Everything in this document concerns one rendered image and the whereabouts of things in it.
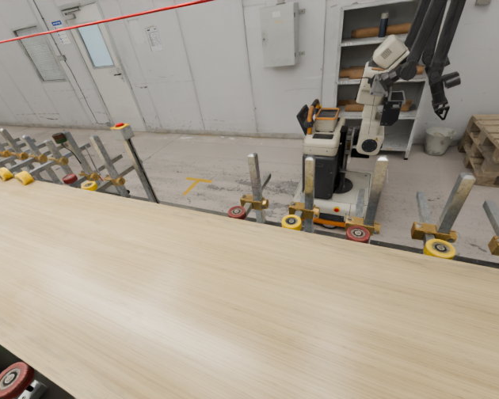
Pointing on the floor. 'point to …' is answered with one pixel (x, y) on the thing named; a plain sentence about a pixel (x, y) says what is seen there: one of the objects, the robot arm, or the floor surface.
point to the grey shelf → (359, 47)
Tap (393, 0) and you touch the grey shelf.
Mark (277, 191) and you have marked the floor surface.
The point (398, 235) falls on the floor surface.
